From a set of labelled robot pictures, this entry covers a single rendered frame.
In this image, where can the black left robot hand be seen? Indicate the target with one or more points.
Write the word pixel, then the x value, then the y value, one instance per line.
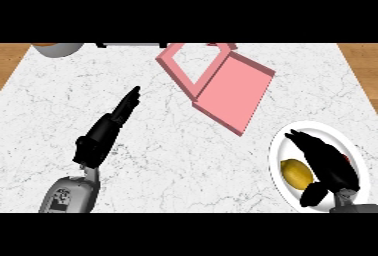
pixel 100 135

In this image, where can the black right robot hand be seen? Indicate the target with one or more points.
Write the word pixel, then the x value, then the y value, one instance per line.
pixel 326 163

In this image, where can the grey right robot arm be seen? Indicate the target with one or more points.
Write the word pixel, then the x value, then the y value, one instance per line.
pixel 350 203

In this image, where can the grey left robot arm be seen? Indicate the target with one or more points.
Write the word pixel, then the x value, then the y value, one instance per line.
pixel 68 196

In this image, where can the yellow lemon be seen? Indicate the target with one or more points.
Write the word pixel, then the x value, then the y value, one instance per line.
pixel 295 173

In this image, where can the white round plate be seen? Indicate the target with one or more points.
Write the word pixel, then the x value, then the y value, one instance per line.
pixel 285 150

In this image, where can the pink open cardboard box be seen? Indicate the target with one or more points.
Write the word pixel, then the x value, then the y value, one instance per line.
pixel 230 90

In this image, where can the grey round bowl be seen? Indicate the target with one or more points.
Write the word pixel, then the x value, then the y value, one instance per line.
pixel 56 49

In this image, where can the pale appliance with black feet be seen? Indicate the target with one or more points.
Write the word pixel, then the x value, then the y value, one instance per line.
pixel 133 44

